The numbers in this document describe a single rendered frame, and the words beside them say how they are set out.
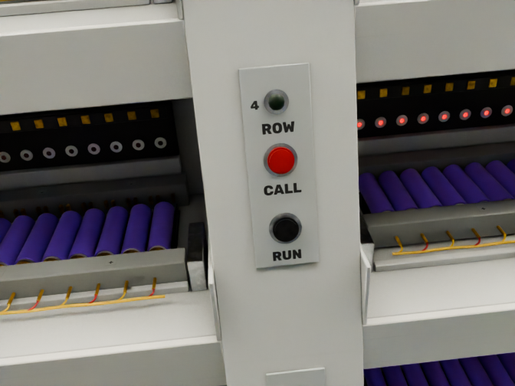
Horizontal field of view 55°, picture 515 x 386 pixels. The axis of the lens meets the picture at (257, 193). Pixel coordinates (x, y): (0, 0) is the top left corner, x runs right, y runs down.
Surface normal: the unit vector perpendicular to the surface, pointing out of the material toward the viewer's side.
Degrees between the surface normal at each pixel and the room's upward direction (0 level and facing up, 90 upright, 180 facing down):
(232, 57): 90
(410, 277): 15
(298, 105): 90
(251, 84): 90
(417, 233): 105
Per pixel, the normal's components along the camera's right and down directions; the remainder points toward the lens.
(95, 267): -0.06, -0.85
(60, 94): 0.08, 0.52
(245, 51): 0.07, 0.28
